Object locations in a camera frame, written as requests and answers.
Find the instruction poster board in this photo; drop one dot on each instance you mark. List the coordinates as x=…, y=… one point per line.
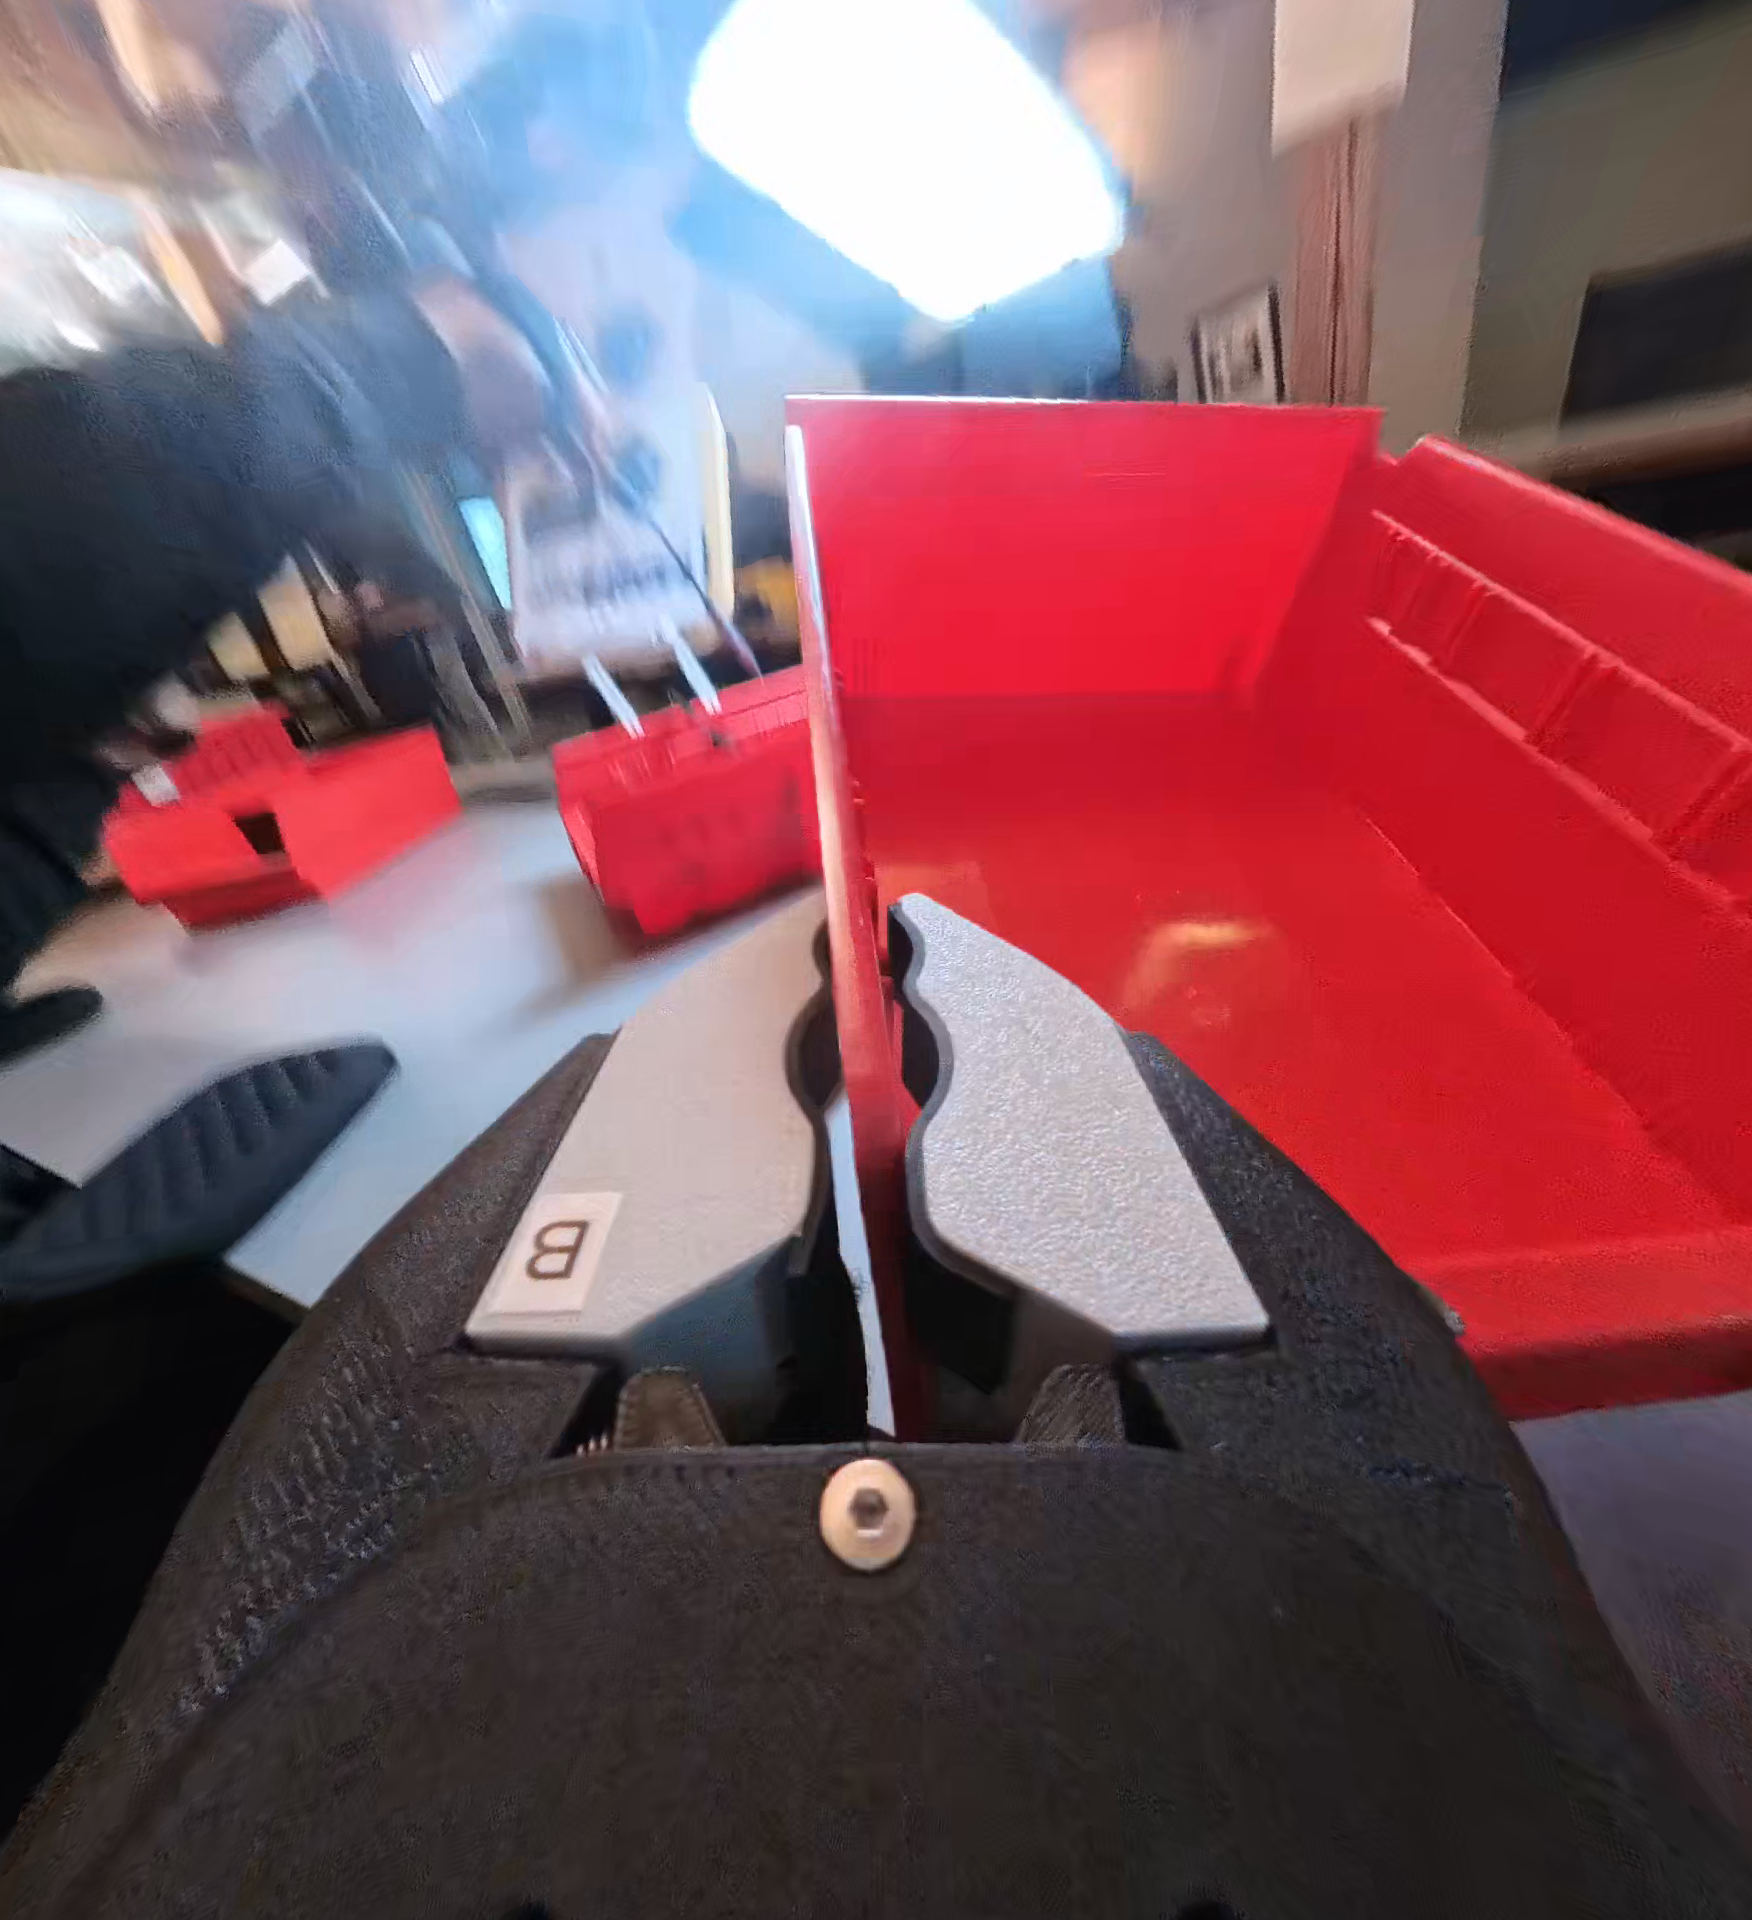
x=607, y=585

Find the black honeycomb foam pad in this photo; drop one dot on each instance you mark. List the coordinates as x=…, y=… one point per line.
x=199, y=1157

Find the bright light panel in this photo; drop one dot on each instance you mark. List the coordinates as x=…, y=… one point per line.
x=904, y=150

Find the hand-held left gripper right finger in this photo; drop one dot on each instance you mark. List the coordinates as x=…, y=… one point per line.
x=1069, y=1184

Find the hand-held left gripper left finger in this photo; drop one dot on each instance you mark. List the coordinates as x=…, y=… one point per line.
x=665, y=1171

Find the red plastic bin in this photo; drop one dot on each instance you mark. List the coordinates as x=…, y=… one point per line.
x=679, y=839
x=349, y=811
x=1265, y=977

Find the black monitor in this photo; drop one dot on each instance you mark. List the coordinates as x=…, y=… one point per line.
x=1688, y=332

